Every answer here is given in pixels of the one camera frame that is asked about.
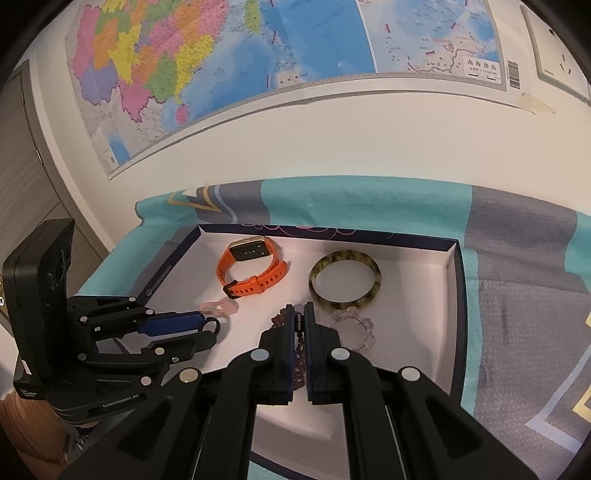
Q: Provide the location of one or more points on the tortoiseshell bangle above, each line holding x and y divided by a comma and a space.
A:
319, 271

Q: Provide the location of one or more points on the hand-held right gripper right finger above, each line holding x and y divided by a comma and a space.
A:
318, 360

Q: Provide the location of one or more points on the teal and grey printed blanket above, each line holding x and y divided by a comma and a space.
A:
508, 300

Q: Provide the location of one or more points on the colourful wall map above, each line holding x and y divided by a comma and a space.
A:
231, 69

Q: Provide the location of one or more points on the beige tape piece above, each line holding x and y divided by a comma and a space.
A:
535, 104

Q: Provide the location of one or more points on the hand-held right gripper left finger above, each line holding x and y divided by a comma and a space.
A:
281, 360

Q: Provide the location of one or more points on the person's left forearm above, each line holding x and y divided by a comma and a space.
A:
32, 429

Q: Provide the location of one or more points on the dark blue cardboard box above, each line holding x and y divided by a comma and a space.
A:
415, 286

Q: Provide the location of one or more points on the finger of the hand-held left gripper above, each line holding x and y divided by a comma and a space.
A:
184, 348
166, 328

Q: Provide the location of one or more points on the orange smartwatch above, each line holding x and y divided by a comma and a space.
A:
258, 282

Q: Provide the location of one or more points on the white wall socket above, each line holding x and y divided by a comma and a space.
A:
554, 50

